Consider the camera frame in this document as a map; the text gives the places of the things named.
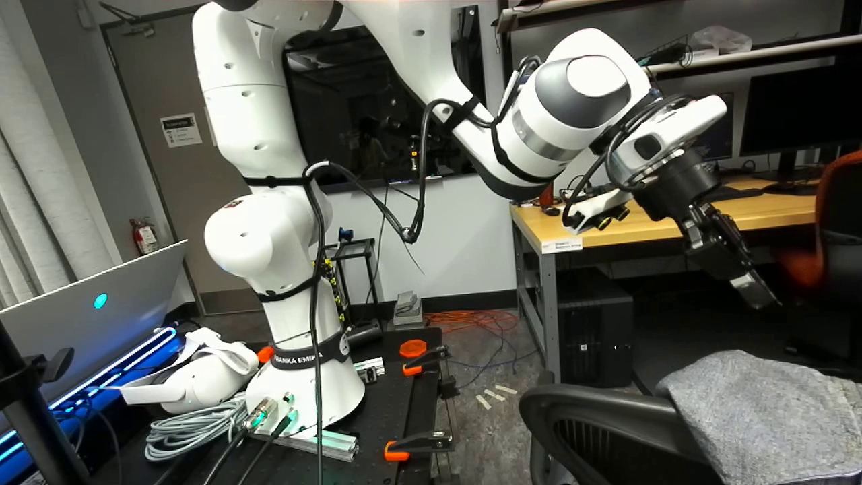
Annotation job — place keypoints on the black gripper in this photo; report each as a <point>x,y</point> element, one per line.
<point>712,243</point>

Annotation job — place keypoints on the blue denim jacket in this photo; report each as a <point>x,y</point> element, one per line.
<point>766,421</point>

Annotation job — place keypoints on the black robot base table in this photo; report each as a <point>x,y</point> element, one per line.
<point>393,406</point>

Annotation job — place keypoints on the orange black office chair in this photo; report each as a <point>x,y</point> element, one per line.
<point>823,309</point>

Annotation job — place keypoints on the black mesh office chair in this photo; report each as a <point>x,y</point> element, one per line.
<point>609,437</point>

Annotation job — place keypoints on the wooden top desk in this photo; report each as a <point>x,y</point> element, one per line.
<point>625,249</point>

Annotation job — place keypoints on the black computer tower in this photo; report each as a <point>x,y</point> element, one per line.
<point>596,328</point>

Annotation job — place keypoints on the dark right monitor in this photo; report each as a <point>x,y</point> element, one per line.
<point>803,109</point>

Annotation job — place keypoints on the orange clamp upper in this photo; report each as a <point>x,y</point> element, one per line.
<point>419,354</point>

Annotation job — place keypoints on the orange clamp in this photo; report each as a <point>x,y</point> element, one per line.
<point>419,354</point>
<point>400,451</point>

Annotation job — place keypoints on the orange clamp lower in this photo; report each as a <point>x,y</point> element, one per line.
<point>400,451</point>

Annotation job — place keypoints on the silver open laptop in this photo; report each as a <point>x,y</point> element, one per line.
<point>101,315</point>

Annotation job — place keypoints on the blue case under laptop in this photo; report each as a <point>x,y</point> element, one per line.
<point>77,405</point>

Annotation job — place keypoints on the wall shelf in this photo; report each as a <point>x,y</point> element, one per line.
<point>766,55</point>

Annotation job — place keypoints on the large black wall monitor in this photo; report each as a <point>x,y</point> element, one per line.
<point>354,111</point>

